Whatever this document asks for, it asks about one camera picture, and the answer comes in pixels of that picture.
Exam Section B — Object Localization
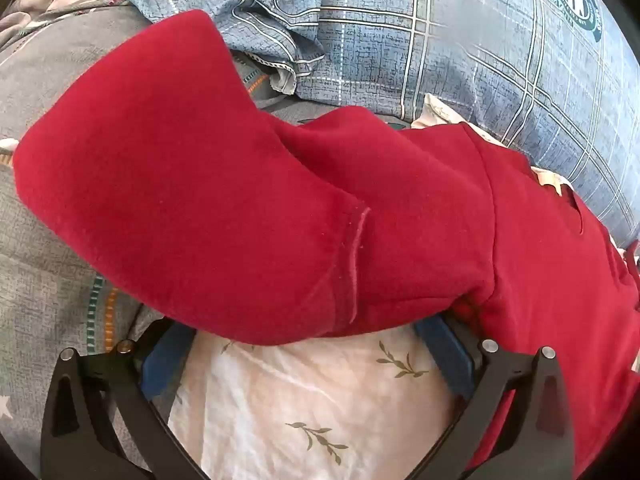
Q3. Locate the red sweater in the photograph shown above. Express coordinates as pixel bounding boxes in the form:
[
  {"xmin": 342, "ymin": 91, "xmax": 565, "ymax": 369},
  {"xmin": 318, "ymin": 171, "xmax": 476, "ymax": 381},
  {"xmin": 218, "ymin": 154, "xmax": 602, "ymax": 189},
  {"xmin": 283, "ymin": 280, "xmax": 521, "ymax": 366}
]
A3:
[{"xmin": 12, "ymin": 9, "xmax": 640, "ymax": 480}]

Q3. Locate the grey-pink crumpled cloth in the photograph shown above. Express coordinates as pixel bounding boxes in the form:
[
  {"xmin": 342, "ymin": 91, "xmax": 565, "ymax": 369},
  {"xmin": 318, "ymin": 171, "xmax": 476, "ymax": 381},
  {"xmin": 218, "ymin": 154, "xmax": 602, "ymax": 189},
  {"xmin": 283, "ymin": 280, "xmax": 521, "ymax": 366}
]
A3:
[{"xmin": 0, "ymin": 0, "xmax": 151, "ymax": 51}]

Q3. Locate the white leaf-print cloth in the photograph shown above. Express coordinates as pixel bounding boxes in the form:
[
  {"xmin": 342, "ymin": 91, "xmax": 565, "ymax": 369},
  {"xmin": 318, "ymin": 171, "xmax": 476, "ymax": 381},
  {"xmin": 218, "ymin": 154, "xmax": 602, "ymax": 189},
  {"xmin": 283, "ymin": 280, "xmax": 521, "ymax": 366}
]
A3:
[{"xmin": 167, "ymin": 92, "xmax": 576, "ymax": 480}]

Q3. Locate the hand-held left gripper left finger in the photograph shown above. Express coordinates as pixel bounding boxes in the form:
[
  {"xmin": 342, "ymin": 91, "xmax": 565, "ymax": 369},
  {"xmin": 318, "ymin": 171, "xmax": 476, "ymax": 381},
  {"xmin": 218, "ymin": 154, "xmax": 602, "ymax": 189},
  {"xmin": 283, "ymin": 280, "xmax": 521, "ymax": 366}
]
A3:
[{"xmin": 40, "ymin": 320, "xmax": 211, "ymax": 480}]

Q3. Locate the grey patterned bedsheet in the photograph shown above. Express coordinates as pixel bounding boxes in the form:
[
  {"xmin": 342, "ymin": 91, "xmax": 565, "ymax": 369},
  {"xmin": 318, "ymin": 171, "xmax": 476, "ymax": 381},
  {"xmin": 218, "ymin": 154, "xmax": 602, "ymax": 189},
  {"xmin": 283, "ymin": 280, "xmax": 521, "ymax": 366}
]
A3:
[{"xmin": 0, "ymin": 0, "xmax": 401, "ymax": 466}]

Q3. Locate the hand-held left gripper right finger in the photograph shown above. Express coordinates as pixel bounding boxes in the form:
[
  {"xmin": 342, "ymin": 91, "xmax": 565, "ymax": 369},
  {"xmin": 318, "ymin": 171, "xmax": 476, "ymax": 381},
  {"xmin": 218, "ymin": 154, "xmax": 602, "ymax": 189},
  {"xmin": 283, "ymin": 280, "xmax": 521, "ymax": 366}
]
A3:
[{"xmin": 400, "ymin": 312, "xmax": 576, "ymax": 480}]

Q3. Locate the blue plaid pillow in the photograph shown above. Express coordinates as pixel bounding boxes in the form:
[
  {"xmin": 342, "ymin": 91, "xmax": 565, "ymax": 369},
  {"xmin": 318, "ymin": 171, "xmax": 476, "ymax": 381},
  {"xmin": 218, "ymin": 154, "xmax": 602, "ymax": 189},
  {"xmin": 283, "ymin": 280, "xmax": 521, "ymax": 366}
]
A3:
[{"xmin": 120, "ymin": 0, "xmax": 640, "ymax": 251}]

